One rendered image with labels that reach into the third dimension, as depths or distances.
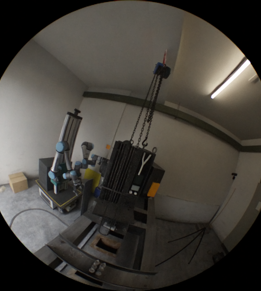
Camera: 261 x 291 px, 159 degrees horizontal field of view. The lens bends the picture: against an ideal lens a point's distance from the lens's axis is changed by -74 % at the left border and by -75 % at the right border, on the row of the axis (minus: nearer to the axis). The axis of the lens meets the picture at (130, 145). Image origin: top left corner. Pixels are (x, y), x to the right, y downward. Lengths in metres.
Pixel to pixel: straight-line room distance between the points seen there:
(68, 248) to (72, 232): 0.20
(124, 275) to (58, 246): 0.58
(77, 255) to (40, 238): 0.93
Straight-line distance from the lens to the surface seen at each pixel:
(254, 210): 2.85
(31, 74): 2.39
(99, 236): 1.88
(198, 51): 1.39
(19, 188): 2.49
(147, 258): 1.17
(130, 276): 1.04
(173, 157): 2.20
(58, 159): 1.27
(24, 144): 2.48
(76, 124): 1.69
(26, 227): 1.97
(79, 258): 1.01
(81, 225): 1.17
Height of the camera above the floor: 1.65
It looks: 2 degrees down
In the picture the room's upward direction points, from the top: 19 degrees clockwise
